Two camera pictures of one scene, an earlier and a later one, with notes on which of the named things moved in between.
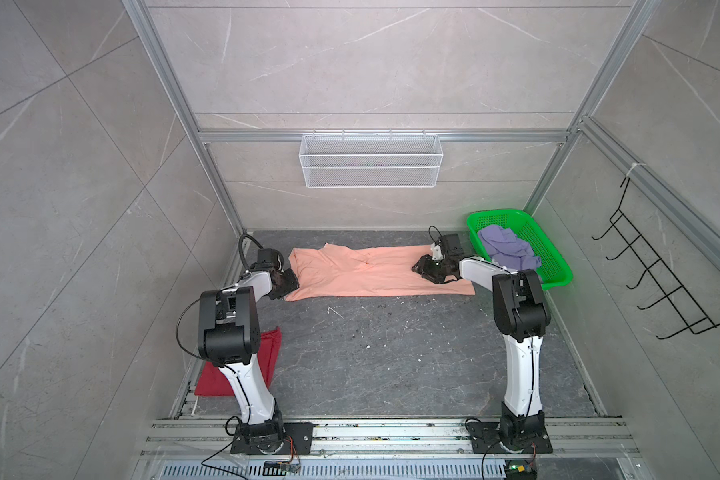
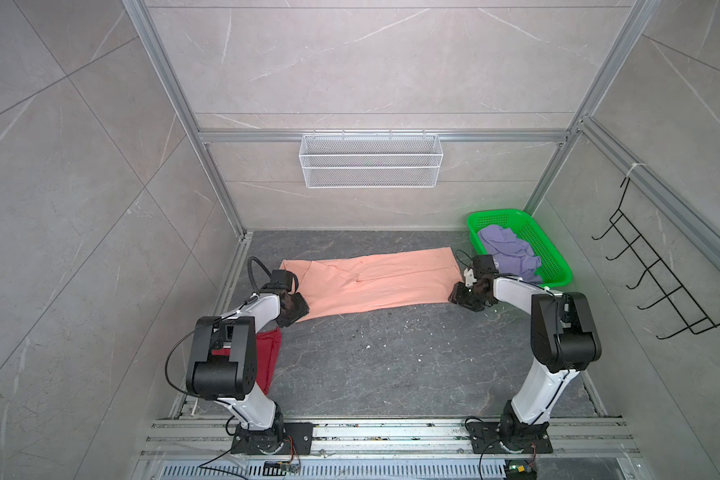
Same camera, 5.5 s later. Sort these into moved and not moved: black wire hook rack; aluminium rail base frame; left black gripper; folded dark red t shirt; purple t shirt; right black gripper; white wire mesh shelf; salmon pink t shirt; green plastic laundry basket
Moved: left black gripper; right black gripper; salmon pink t shirt
Not moved: folded dark red t shirt; black wire hook rack; purple t shirt; aluminium rail base frame; white wire mesh shelf; green plastic laundry basket
